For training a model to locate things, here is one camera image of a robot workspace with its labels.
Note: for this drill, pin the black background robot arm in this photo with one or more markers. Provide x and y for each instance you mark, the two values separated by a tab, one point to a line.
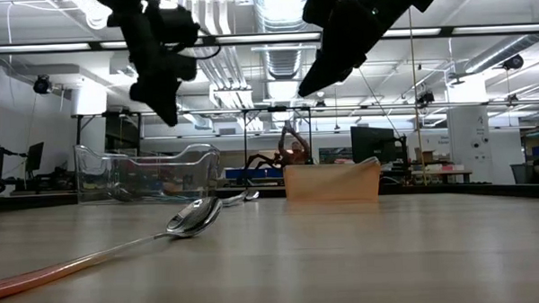
261	160

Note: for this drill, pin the black aluminium table frame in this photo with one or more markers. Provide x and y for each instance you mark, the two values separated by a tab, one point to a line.
477	190

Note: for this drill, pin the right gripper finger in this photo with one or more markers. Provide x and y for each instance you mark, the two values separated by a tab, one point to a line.
323	77

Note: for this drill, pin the black hanging ceiling device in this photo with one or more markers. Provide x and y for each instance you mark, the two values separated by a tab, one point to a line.
425	96
513	62
42	84

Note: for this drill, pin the blue storage bin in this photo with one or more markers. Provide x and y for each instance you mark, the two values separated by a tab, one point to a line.
252	173

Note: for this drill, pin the background work desk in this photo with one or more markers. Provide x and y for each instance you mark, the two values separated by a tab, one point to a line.
441	172

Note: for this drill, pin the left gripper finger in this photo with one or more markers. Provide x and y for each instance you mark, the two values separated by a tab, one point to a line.
162	106

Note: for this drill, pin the black background workstation frame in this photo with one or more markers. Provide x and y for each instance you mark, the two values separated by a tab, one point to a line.
214	112

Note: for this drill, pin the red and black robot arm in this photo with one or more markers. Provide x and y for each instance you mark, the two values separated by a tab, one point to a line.
0	154

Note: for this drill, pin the black overhead beam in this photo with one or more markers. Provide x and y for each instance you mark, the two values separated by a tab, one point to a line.
256	39

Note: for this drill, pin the brown cardboard box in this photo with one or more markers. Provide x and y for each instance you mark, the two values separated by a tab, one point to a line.
424	156

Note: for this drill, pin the grey waste bin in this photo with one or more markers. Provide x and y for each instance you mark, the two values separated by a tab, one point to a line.
519	173

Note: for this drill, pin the clear plastic bin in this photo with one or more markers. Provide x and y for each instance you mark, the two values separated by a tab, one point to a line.
95	175

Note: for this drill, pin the black computer monitor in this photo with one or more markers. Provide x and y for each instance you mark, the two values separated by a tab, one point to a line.
35	156
372	143

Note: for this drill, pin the silver ventilation duct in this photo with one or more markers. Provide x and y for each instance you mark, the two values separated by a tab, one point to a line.
283	63
499	51

